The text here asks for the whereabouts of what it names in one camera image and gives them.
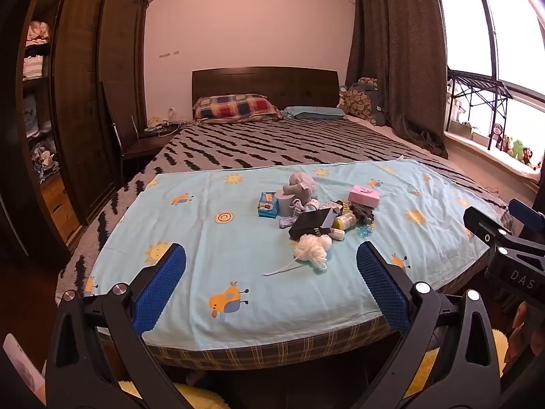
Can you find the black cord bundle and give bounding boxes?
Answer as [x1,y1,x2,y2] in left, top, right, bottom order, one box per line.
[349,203,376,225]

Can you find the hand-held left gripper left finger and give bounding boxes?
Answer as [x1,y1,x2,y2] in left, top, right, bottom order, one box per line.
[45,243,188,409]

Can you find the brown patterned cushion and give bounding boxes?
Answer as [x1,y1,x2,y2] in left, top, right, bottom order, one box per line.
[338,77,386,127]

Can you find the window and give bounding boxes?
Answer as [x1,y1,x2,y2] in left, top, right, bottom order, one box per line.
[438,0,545,172]

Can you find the blue folded clothes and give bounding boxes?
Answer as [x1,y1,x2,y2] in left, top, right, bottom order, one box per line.
[23,94,52,138]

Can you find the pink box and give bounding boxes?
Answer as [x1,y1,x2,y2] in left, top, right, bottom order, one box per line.
[348,185,381,209]

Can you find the dark wooden headboard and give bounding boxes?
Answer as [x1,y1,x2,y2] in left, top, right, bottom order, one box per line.
[191,66,340,120]

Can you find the grey elephant plush toy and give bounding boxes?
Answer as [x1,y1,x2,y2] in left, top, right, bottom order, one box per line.
[282,172,318,205]

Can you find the pink folded clothes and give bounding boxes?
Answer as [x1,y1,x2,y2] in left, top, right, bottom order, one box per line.
[26,20,52,47]

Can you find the yellow bottle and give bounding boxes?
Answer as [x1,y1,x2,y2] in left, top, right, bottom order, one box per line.
[333,213,358,231]

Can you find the light blue cup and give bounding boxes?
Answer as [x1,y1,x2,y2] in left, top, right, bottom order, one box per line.
[275,192,295,218]

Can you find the dark brown curtain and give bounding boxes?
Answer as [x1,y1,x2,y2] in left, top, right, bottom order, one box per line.
[345,0,450,159]

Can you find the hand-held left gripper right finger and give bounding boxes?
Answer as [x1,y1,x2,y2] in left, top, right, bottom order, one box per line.
[357,241,503,409]

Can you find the plaid pillow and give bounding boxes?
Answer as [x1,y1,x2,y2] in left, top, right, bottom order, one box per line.
[193,94,284,124]

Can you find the grey zigzag striped blanket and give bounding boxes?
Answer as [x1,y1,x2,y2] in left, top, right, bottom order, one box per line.
[55,117,511,307]

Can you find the person's right hand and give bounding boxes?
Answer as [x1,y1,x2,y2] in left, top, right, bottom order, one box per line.
[513,300,541,376]

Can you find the plaid mattress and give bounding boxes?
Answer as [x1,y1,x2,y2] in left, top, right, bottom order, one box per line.
[98,317,407,372]

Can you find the white folded clothes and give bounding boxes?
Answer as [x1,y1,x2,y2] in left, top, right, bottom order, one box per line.
[22,56,45,81]

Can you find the black metal rack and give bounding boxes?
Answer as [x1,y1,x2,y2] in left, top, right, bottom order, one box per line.
[446,69,517,129]

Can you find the yellow fluffy cushion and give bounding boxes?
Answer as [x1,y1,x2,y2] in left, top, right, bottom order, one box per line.
[400,328,510,402]

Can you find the black flat box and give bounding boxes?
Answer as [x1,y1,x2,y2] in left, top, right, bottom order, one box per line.
[289,208,337,241]

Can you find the dark chair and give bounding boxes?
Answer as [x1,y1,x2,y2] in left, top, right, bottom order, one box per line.
[101,80,173,182]

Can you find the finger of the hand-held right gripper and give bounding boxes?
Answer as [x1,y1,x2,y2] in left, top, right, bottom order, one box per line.
[463,206,512,248]
[508,198,545,235]

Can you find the light blue printed sheet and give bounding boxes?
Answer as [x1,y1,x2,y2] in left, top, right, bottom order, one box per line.
[85,160,504,352]

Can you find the white bath pouf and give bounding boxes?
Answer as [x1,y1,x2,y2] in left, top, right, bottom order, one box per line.
[263,234,332,276]

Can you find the dark wooden wardrobe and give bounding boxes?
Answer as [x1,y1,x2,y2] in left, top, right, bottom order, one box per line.
[0,0,159,267]

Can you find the light blue pillow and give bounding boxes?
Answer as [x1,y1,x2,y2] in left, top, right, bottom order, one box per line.
[283,106,348,121]

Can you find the blue printed box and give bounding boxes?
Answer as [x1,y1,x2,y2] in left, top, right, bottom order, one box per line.
[258,192,279,219]

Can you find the patterned clothes pile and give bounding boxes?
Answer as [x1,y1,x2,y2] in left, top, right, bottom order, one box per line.
[30,140,60,179]

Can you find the white plastic object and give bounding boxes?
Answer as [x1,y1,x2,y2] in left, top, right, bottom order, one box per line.
[3,333,47,405]

